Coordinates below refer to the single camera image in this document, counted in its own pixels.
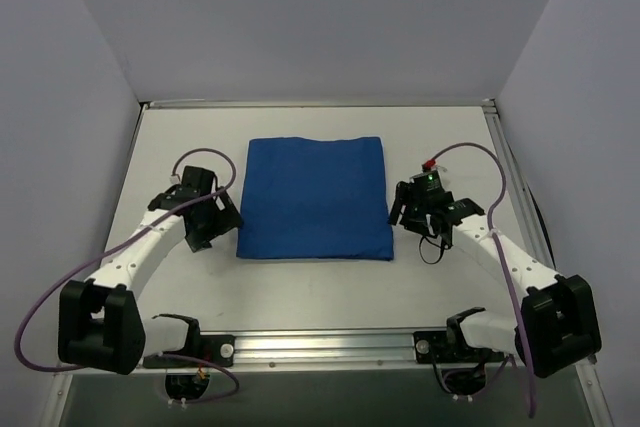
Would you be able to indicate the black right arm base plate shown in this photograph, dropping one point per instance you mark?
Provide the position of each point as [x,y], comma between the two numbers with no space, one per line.
[433,345]

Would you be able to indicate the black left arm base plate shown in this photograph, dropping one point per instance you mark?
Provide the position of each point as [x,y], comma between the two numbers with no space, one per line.
[216,348]

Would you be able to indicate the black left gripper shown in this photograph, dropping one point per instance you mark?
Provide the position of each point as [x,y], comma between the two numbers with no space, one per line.
[212,226]

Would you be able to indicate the aluminium back rail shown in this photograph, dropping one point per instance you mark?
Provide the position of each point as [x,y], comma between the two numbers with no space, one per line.
[325,103]

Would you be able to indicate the aluminium front rail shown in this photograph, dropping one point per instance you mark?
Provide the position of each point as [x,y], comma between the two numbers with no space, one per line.
[325,350]

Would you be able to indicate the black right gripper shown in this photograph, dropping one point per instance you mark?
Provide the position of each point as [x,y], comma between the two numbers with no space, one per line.
[409,212]

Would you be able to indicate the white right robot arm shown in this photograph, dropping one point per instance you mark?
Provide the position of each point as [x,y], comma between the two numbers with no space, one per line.
[555,323]

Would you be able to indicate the blue surgical drape cloth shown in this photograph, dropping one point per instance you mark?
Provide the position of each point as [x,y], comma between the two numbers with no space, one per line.
[312,199]

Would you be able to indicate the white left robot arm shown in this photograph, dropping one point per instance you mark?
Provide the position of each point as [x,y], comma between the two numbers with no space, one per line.
[100,325]

